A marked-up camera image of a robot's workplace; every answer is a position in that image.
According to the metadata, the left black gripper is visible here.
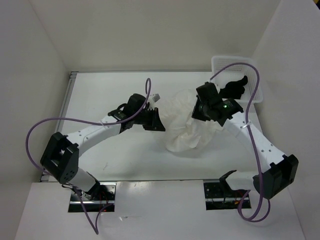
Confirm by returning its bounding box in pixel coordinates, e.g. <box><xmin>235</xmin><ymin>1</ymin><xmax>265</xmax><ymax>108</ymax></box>
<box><xmin>133</xmin><ymin>107</ymin><xmax>166</xmax><ymax>132</ymax></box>

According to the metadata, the white skirt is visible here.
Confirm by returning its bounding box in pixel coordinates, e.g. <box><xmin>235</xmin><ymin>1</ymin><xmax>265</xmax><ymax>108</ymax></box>
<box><xmin>154</xmin><ymin>89</ymin><xmax>223</xmax><ymax>153</ymax></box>

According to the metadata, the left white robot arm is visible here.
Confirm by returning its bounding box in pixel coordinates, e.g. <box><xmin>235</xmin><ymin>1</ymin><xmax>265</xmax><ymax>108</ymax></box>
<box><xmin>40</xmin><ymin>93</ymin><xmax>166</xmax><ymax>200</ymax></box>

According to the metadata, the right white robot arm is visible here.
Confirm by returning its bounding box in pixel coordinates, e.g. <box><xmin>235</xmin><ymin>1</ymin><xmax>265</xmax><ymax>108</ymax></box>
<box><xmin>192</xmin><ymin>97</ymin><xmax>299</xmax><ymax>200</ymax></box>

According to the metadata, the black folded skirt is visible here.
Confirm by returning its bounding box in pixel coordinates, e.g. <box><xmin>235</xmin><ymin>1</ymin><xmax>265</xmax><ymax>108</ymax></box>
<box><xmin>219</xmin><ymin>75</ymin><xmax>248</xmax><ymax>100</ymax></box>

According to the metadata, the white plastic basket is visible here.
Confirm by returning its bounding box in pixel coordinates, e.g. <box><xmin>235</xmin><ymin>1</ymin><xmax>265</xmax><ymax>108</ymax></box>
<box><xmin>210</xmin><ymin>55</ymin><xmax>263</xmax><ymax>104</ymax></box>

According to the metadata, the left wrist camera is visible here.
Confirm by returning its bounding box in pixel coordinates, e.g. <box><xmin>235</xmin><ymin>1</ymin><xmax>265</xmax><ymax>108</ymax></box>
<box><xmin>148</xmin><ymin>93</ymin><xmax>161</xmax><ymax>104</ymax></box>

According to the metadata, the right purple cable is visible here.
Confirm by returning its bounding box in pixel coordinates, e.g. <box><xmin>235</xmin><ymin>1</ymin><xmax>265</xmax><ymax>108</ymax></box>
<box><xmin>209</xmin><ymin>62</ymin><xmax>272</xmax><ymax>223</ymax></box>

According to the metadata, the purple cable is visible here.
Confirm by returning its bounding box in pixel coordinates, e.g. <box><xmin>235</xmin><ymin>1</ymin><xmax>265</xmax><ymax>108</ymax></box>
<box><xmin>209</xmin><ymin>62</ymin><xmax>272</xmax><ymax>223</ymax></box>
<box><xmin>25</xmin><ymin>77</ymin><xmax>152</xmax><ymax>235</ymax></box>

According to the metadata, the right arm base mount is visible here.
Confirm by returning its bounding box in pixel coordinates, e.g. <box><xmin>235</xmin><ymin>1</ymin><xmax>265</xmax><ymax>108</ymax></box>
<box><xmin>203</xmin><ymin>180</ymin><xmax>247</xmax><ymax>211</ymax></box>

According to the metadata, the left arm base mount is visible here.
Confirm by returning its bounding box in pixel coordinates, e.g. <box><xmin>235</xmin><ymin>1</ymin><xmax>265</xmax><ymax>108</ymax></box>
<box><xmin>68</xmin><ymin>182</ymin><xmax>117</xmax><ymax>213</ymax></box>

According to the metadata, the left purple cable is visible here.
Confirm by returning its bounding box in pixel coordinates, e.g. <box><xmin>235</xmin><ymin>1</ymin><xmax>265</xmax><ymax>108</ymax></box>
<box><xmin>25</xmin><ymin>77</ymin><xmax>152</xmax><ymax>235</ymax></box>

